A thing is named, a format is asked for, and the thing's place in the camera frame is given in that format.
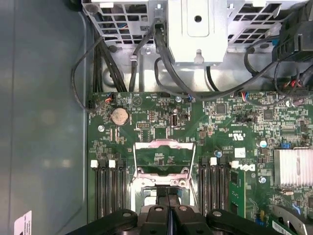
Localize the RAM slot with white clips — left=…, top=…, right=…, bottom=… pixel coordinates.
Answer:
left=108, top=159, right=120, bottom=216
left=209, top=156, right=218, bottom=213
left=89, top=159, right=103, bottom=220

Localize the black plastic connector housing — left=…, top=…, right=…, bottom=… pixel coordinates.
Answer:
left=272, top=4, right=313, bottom=65

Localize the silver finned heatsink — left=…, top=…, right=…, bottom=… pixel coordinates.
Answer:
left=273, top=147, right=313, bottom=187

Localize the metal CPU socket cover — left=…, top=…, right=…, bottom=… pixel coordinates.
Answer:
left=133, top=139, right=197, bottom=177

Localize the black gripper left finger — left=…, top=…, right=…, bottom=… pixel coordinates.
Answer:
left=66, top=186, right=170, bottom=235

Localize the CPU socket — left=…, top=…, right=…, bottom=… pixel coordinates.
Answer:
left=129, top=175, right=200, bottom=216

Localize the black open PC case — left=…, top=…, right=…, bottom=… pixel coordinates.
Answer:
left=0, top=0, right=313, bottom=235

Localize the thick black cable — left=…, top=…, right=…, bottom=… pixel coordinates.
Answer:
left=153, top=21, right=279, bottom=101

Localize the thin metal locking lever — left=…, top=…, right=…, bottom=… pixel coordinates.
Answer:
left=187, top=176, right=200, bottom=211

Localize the round coin cell battery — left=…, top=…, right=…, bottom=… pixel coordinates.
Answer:
left=111, top=107, right=129, bottom=126

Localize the RAM slot with black clips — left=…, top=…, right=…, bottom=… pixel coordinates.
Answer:
left=99, top=160, right=110, bottom=220
left=218, top=156, right=229, bottom=211
left=198, top=156, right=208, bottom=216
left=117, top=160, right=128, bottom=213

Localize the thin black wire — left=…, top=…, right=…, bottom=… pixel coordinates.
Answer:
left=70, top=36, right=113, bottom=113

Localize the green RAM stick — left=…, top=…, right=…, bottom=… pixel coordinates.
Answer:
left=229, top=169, right=246, bottom=219

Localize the green motherboard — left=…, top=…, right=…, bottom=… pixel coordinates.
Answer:
left=87, top=91, right=313, bottom=235

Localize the grey metal drive cage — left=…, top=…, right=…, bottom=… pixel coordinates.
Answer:
left=82, top=0, right=282, bottom=67

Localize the silver square CPU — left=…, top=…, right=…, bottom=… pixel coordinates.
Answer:
left=143, top=188, right=194, bottom=208

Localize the white label sticker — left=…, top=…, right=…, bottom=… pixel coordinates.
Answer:
left=14, top=210, right=33, bottom=235

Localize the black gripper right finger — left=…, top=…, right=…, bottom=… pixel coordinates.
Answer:
left=169, top=187, right=282, bottom=235

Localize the black cable bundle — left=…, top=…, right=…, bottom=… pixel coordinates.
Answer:
left=92, top=29, right=128, bottom=93

